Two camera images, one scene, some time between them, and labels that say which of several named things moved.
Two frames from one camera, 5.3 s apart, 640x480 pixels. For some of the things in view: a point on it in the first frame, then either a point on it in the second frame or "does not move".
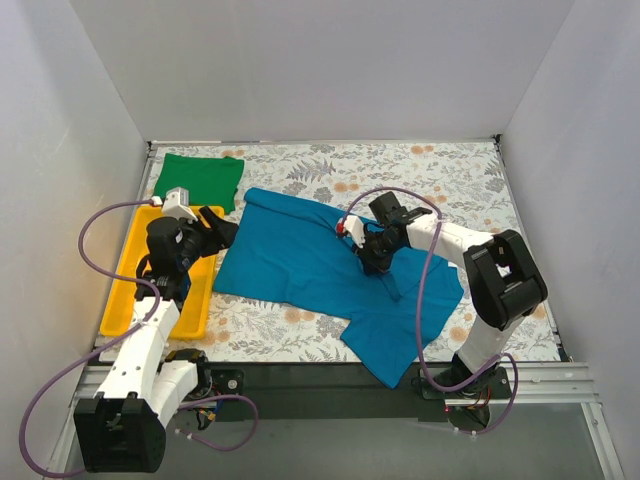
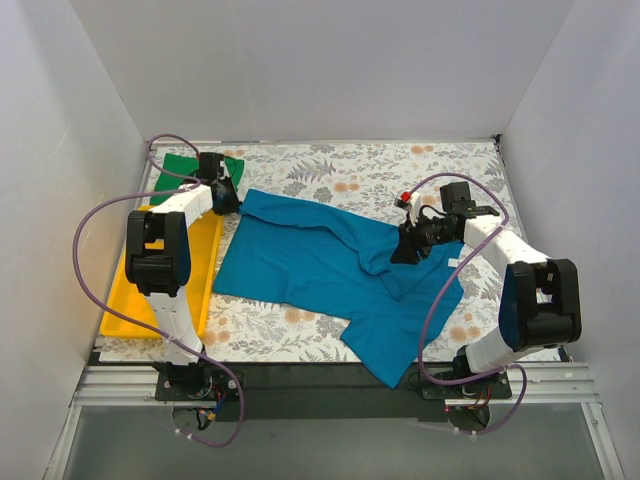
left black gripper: (203, 235) → (226, 195)
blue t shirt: (286, 249) does not move
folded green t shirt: (209, 181) does not move
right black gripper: (373, 251) → (415, 240)
